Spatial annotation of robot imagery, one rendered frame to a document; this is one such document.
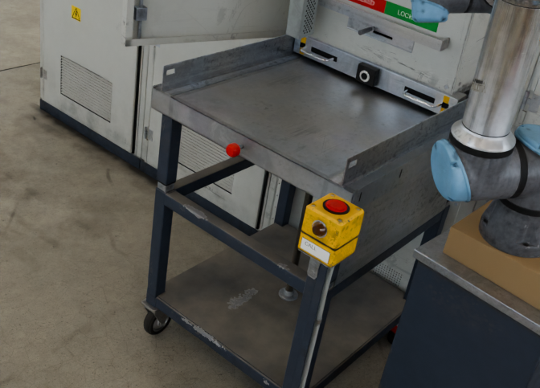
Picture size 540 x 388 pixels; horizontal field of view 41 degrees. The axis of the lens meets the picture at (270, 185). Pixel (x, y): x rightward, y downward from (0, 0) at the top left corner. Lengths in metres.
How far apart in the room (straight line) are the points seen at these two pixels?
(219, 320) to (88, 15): 1.50
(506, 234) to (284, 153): 0.51
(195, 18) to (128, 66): 0.87
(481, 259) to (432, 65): 0.64
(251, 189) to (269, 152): 1.03
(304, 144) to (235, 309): 0.68
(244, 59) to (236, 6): 0.23
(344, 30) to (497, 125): 0.87
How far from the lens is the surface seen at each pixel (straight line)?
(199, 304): 2.18
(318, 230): 1.30
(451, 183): 1.35
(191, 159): 2.86
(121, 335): 2.32
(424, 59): 1.99
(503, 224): 1.49
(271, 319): 2.17
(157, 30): 2.12
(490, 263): 1.52
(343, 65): 2.12
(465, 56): 1.95
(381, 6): 2.02
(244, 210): 2.73
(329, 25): 2.13
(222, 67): 1.99
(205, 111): 1.78
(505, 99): 1.30
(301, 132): 1.75
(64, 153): 3.23
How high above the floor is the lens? 1.58
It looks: 30 degrees down
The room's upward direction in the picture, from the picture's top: 10 degrees clockwise
